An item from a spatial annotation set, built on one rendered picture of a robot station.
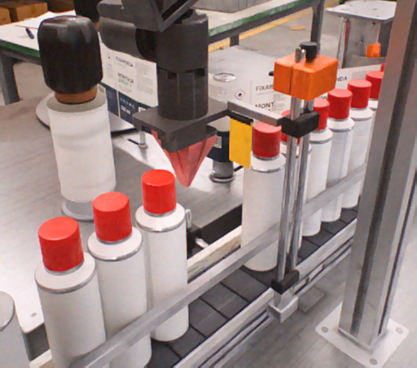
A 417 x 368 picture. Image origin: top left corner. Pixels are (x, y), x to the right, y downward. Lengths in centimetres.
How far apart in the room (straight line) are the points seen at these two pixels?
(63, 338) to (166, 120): 24
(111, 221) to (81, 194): 33
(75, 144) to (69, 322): 32
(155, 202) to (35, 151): 57
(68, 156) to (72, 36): 17
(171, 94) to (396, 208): 26
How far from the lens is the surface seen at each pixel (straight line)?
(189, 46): 51
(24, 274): 72
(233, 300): 64
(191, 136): 53
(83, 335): 48
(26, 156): 100
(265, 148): 58
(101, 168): 75
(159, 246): 50
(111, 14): 57
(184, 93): 52
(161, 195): 47
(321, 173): 69
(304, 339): 67
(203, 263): 65
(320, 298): 73
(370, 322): 65
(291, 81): 45
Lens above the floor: 133
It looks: 29 degrees down
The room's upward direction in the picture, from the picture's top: straight up
